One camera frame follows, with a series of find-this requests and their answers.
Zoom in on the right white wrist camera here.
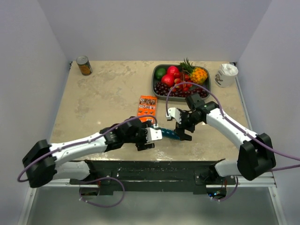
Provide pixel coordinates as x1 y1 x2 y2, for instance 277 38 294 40
165 107 181 124

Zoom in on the aluminium rail frame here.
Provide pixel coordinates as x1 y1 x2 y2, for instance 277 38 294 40
43 172 277 188

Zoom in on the purple cable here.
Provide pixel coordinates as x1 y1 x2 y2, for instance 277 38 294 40
210 176 239 203
16 114 158 183
165 82 300 173
78 176 126 208

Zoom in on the red apple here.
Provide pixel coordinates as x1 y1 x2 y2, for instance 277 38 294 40
161 74 175 87
166 66 180 75

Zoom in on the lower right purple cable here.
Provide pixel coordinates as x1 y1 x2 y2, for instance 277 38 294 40
210 176 239 203

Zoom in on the dark grape bunch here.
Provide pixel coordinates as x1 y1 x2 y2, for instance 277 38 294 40
154 82 208 98

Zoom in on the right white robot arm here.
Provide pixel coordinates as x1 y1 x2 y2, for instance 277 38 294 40
166 94 276 184

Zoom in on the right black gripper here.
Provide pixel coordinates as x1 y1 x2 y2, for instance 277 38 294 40
174 109 202 141

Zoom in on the teal weekly pill organizer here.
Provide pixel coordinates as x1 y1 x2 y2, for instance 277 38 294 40
160 127 180 140

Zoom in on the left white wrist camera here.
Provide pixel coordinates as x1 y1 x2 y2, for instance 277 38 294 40
146 125 163 143

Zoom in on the small pineapple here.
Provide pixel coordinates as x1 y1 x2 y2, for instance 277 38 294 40
179 58 208 85

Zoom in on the tin can yellow label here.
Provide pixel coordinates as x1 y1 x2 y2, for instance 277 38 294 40
76 56 92 75

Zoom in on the orange cardboard box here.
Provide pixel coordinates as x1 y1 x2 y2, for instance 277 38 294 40
137 96 157 124

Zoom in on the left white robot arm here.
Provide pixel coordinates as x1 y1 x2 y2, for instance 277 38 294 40
21 118 162 188

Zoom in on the red cherry cluster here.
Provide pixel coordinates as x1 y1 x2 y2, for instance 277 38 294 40
172 73 192 92

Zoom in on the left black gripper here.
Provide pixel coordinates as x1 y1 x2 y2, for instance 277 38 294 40
124 120 155 150

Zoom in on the green lime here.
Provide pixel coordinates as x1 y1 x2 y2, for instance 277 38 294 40
155 68 166 80

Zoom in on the red apple lower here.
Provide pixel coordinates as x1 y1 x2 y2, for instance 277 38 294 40
161 74 175 87

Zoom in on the grey fruit tray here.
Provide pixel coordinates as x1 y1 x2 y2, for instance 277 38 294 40
152 64 211 102

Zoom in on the red apple upper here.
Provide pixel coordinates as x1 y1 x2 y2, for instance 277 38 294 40
166 66 180 75

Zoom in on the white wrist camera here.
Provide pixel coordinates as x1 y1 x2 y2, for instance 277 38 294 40
146 125 163 143
165 107 181 124

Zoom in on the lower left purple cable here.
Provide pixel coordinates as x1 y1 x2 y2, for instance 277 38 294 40
78 176 126 208

